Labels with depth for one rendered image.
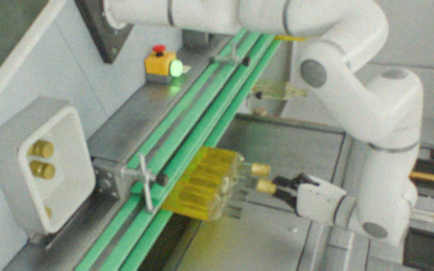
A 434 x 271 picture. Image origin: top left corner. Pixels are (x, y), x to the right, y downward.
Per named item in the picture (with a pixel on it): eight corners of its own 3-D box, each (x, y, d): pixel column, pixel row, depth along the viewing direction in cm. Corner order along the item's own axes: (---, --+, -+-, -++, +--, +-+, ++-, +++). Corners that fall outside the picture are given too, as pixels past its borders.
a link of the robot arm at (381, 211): (377, 119, 86) (377, 197, 98) (348, 157, 79) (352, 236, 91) (426, 126, 80) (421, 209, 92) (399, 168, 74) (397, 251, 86)
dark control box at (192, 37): (183, 44, 150) (205, 46, 146) (181, 21, 145) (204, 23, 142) (192, 35, 155) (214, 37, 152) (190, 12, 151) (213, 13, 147)
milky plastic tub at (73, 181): (18, 228, 92) (51, 238, 89) (-20, 141, 79) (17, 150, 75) (67, 178, 104) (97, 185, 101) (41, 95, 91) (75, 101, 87)
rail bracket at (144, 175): (121, 208, 104) (168, 220, 99) (109, 151, 94) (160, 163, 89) (127, 199, 106) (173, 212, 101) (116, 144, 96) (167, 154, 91)
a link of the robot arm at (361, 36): (270, 6, 76) (347, 8, 66) (318, -26, 81) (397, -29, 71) (281, 76, 84) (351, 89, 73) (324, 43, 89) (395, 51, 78)
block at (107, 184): (95, 196, 106) (120, 202, 103) (88, 166, 100) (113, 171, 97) (104, 186, 108) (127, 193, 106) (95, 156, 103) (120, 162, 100)
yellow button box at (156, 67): (145, 81, 131) (168, 84, 128) (142, 57, 126) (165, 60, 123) (155, 71, 136) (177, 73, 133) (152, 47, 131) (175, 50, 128)
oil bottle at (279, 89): (238, 94, 177) (304, 103, 166) (237, 83, 173) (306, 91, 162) (242, 87, 180) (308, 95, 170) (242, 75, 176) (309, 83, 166)
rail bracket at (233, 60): (207, 64, 140) (248, 69, 134) (206, 42, 135) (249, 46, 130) (212, 59, 143) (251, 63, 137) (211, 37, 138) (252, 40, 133)
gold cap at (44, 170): (24, 166, 88) (42, 170, 87) (36, 155, 91) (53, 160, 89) (30, 179, 91) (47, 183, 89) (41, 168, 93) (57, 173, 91)
